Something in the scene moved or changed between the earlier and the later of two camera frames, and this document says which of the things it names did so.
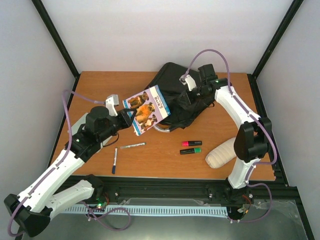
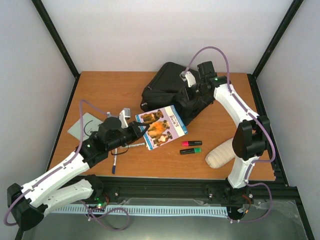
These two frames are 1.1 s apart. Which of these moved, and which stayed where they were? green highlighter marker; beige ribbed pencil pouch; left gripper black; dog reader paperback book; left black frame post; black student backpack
Moved: left gripper black; dog reader paperback book
Stayed: beige ribbed pencil pouch; black student backpack; left black frame post; green highlighter marker
